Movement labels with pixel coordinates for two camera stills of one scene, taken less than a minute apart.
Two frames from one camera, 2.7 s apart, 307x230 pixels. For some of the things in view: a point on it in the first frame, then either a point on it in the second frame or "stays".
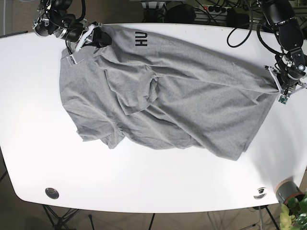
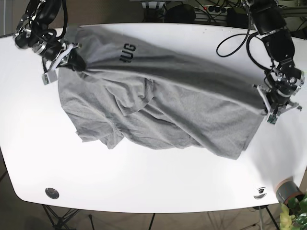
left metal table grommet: (52, 192) stays
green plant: (293, 215) stays
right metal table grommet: (262, 193) stays
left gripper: (93, 36) → (56, 55)
